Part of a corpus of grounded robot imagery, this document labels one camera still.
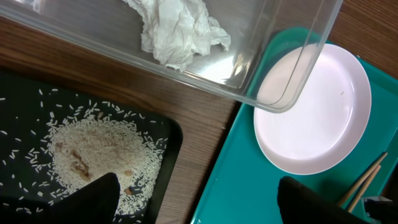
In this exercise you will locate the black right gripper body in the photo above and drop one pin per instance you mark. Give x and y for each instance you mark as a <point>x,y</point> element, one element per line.
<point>378,209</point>

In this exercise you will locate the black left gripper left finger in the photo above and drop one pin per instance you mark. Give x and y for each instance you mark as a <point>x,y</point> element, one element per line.
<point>95,203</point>

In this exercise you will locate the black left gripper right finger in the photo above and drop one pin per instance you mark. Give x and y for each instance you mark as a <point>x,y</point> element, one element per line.
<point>298,204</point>

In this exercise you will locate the white rice pile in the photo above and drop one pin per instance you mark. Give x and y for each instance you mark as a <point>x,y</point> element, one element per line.
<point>85,150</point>

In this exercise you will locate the white napkin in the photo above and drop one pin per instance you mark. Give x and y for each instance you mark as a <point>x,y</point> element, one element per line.
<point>175,30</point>

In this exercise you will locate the wooden chopstick right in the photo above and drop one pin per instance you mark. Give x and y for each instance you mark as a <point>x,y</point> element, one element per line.
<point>362,189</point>

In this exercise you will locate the wooden chopstick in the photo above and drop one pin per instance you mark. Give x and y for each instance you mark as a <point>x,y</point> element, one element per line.
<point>362,189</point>
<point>355,187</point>

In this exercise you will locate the wooden chopstick left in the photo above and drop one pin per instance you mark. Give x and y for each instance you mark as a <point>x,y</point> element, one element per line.
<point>355,187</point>

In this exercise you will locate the teal serving tray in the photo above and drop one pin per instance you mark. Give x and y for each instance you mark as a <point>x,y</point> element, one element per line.
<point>242,187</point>

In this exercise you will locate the black plastic tray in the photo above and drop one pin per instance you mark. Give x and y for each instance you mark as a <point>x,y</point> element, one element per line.
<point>30,108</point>

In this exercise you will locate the large pink plate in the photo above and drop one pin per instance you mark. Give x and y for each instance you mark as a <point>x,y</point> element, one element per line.
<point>326,122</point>

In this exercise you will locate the clear plastic bin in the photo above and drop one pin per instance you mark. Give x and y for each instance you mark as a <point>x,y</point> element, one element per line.
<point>274,43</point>

